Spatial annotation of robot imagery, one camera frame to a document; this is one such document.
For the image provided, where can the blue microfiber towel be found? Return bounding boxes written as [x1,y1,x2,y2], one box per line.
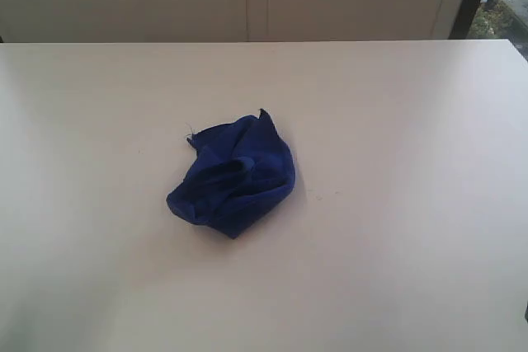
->
[166,110,296,239]

